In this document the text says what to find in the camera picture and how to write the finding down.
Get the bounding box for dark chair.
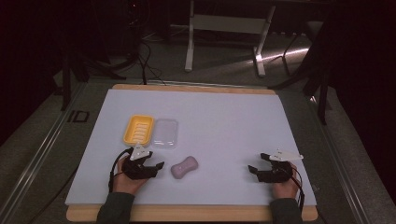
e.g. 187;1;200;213
268;20;332;126

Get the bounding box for black floor cables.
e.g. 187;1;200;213
124;31;168;86

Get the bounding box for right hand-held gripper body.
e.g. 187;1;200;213
257;149;304;184

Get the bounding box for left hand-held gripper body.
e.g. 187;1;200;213
120;142;158;181

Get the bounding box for pink soap bar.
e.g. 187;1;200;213
170;156;200;180

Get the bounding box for person's left hand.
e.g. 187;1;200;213
111;156;149;196

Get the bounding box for black tripod stand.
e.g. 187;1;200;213
55;0;127;112

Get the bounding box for white metal stand frame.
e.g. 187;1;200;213
184;0;276;78

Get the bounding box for yellow soap dish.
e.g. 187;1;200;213
122;114;155;147

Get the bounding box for metal floor rail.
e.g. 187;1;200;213
305;92;372;224
0;81;89;220

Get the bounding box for white table mat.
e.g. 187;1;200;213
64;88;318;207

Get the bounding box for red and black gripper cable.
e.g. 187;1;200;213
290;163;306;217

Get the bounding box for person's right hand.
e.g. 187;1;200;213
272;162;301;200

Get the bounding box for clear plastic container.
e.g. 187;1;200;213
150;118;179;149

